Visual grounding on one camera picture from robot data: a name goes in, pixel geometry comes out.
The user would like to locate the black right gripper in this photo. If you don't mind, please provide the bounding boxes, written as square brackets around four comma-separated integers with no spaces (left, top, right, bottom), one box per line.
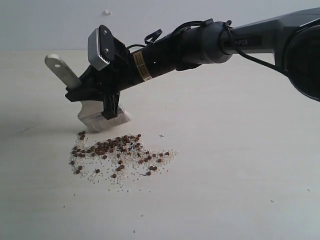
[65,37,155,120]

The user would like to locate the white wooden brush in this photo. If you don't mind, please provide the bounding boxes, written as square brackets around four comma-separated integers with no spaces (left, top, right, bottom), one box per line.
[44,54,132,132]

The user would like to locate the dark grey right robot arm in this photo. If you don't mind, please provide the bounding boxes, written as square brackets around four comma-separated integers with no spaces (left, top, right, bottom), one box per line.
[66,8,320,120]

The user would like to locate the brown beans and crumbs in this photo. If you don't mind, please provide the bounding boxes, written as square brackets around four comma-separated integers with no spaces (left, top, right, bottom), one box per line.
[68,131,179,192]

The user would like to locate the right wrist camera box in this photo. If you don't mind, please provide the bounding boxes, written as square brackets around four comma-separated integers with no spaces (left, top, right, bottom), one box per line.
[87,25,115,71]

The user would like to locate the small white wall hook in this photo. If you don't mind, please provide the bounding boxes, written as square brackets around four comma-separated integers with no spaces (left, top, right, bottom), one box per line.
[102,9,112,16]

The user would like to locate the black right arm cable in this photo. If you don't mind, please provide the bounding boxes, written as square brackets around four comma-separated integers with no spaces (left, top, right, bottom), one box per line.
[144,18,291,78]

